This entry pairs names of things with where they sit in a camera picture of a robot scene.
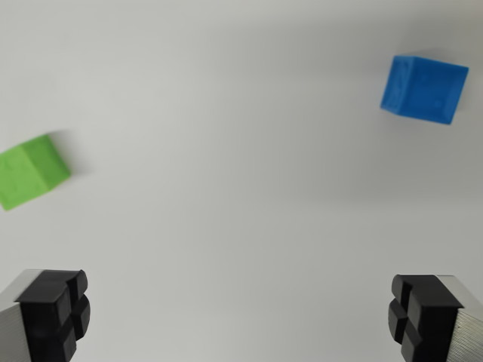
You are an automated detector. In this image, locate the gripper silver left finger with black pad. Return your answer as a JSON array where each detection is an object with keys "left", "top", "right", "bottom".
[{"left": 0, "top": 268, "right": 91, "bottom": 362}]

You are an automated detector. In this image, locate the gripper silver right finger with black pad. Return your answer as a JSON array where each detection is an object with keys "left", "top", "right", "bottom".
[{"left": 387, "top": 274, "right": 483, "bottom": 362}]

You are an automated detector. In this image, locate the green cube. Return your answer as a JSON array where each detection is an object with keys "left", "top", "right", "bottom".
[{"left": 0, "top": 134, "right": 72, "bottom": 212}]

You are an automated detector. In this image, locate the blue cube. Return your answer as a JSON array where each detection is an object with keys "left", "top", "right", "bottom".
[{"left": 379, "top": 54, "right": 470, "bottom": 125}]

